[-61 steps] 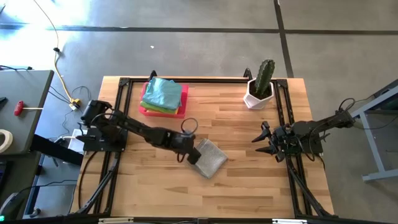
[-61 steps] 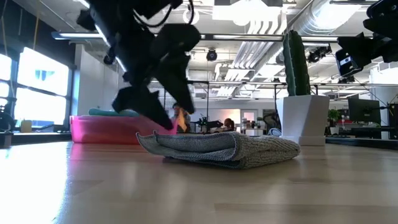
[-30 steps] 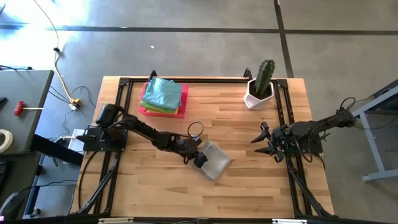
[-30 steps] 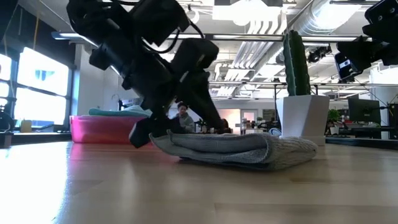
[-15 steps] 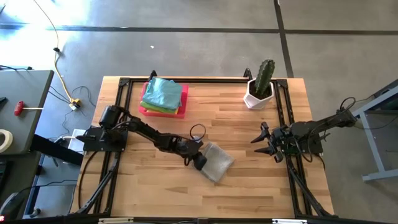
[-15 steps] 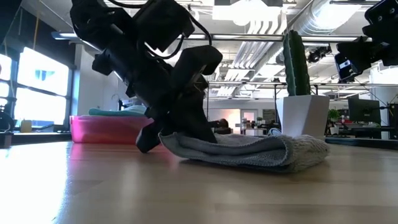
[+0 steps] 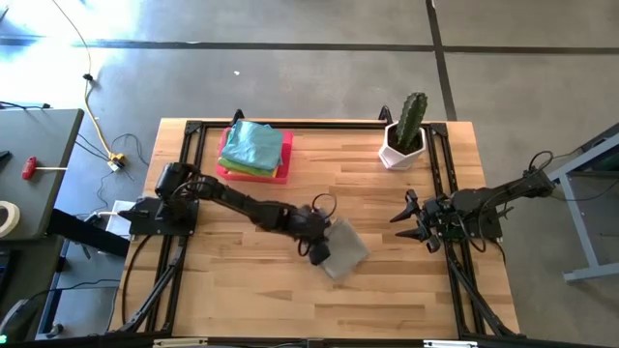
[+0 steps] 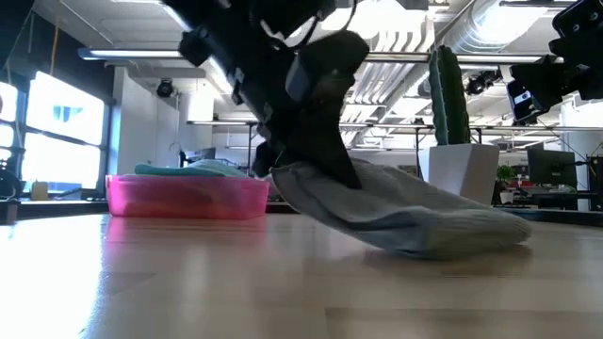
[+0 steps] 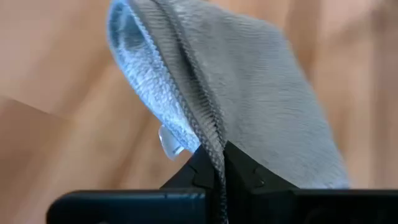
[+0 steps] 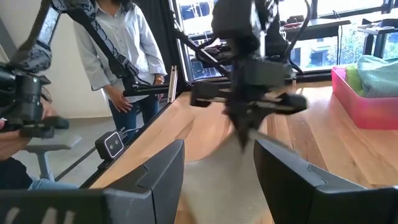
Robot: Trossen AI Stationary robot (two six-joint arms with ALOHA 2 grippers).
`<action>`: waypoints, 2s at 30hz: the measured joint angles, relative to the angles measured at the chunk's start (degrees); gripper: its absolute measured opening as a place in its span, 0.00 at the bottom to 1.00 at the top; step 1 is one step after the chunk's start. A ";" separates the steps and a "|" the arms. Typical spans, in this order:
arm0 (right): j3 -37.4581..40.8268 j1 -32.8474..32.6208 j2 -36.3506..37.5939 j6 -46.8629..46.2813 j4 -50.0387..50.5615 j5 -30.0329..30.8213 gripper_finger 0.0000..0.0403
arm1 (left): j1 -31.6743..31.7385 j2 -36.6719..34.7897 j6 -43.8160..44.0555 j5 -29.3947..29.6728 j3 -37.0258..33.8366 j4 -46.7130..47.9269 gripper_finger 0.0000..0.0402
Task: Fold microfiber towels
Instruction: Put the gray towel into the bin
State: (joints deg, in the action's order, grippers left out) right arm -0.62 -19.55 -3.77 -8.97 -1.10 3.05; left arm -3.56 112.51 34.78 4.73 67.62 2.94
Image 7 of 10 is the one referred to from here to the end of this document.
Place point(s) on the black table frame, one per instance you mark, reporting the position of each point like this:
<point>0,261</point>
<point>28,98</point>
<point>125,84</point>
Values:
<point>192,128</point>

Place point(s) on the green woven microfiber towel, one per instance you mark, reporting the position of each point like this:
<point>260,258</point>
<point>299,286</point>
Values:
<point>242,167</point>

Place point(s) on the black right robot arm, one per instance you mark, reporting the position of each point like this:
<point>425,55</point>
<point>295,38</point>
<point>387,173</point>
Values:
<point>493,198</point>

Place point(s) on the teal microfiber towel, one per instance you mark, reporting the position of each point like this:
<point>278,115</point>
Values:
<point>254,145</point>

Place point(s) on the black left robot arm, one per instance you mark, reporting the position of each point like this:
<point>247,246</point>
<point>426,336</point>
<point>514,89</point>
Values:
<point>232,198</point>

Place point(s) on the yellow microfiber towel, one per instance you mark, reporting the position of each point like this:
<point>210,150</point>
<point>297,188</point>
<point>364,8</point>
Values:
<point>271,173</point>

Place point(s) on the grey side table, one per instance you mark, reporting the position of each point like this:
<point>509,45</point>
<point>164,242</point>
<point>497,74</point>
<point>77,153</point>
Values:
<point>38,169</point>

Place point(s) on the pink plastic bin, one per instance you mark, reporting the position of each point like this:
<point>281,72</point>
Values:
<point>287,159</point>

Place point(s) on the grey metal desk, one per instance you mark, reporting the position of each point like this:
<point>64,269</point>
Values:
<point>580,193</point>

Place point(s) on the white faceted planter pot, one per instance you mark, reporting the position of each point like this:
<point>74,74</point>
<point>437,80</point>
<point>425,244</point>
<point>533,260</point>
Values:
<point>396,157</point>

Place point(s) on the masking tape roll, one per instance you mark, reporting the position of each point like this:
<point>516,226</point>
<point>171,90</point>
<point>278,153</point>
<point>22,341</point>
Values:
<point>12,212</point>

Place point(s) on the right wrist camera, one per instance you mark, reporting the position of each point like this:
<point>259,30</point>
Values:
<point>433,244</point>

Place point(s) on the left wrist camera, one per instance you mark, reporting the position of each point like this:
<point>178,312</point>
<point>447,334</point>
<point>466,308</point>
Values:
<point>320,252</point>

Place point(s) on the green cactus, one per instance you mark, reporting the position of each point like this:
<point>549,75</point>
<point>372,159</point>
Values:
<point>411,118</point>

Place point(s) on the grey microfiber towel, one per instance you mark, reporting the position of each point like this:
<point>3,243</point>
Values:
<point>345,251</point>

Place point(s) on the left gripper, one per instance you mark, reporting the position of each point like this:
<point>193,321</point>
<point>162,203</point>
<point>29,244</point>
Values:
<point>312,224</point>

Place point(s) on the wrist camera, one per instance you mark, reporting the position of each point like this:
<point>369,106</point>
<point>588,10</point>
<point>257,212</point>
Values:
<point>320,252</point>
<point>433,244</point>

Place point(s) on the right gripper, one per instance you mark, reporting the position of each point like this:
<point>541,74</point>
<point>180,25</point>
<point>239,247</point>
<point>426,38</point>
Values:
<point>435,215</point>

